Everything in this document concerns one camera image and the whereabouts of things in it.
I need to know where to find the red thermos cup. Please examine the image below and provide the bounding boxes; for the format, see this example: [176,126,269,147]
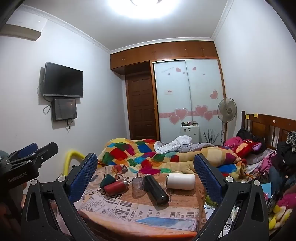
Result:
[104,178,129,196]

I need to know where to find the dark dried twigs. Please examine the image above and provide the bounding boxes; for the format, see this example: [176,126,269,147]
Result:
[203,129,222,147]

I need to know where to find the green cup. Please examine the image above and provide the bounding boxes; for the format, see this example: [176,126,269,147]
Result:
[100,174,117,189]

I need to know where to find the small black wall monitor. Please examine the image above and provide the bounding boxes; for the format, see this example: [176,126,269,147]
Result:
[51,98,77,122]

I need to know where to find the black bag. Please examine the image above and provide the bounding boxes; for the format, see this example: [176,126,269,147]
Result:
[236,127,255,142]

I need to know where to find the clear glass cup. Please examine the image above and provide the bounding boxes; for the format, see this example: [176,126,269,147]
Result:
[132,176,145,198]

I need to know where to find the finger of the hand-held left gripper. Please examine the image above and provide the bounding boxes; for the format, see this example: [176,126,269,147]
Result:
[14,142,59,168]
[8,143,39,161]

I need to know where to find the wooden bed headboard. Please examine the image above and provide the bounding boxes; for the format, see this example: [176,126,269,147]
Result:
[241,110,296,151]

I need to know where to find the grey white bedsheet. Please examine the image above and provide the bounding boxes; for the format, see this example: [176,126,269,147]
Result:
[154,135,218,154]

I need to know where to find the pink clothing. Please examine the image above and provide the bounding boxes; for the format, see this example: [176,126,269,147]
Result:
[223,136,243,149]

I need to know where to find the pink plush toy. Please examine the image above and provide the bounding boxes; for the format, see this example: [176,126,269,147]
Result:
[276,192,296,209]

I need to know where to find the white standing fan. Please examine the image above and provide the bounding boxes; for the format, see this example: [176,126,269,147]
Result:
[217,97,238,146]

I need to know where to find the white thermos cup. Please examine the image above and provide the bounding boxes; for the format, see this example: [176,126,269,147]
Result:
[165,173,196,191]

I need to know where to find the colourful patchwork blanket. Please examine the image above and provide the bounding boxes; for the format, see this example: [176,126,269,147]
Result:
[97,138,248,181]

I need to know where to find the white air conditioner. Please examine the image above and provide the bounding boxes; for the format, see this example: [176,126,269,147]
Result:
[0,17,48,42]

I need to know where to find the black thermos cup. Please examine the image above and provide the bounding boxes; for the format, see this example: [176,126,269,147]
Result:
[143,174,170,206]

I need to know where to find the yellow plush toy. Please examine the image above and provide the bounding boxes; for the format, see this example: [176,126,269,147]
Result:
[268,204,293,230]

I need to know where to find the red plush toy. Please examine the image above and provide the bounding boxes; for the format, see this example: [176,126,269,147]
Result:
[232,138,269,161]

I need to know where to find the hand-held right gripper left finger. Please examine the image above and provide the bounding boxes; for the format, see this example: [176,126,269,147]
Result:
[21,152,102,241]

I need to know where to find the yellow padded tube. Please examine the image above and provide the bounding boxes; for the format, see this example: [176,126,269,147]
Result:
[60,150,86,177]

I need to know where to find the brown wooden door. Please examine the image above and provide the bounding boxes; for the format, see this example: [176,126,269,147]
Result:
[126,72,159,141]

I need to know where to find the black wall television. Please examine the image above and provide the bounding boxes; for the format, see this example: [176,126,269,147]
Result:
[43,61,84,98]

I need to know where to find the newspaper print tablecloth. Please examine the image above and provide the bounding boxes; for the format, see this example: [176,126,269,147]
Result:
[76,164,208,240]

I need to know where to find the wooden wardrobe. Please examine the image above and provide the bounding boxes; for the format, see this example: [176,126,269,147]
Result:
[110,41,226,145]

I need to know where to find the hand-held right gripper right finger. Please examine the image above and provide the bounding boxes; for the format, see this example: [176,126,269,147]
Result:
[192,153,270,241]

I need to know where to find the round ceiling light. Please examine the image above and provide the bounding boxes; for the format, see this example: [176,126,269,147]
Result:
[108,0,184,22]

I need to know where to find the pile of black clothes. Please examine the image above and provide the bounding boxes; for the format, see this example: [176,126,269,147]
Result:
[275,130,296,173]

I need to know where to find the frosted glass sliding door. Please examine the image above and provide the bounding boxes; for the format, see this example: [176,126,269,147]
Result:
[185,59,225,145]
[153,60,193,142]

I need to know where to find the small white cabinet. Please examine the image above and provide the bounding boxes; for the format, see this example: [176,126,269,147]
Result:
[180,123,200,143]

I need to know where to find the blue book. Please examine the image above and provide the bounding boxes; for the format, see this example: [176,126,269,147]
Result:
[261,182,274,198]

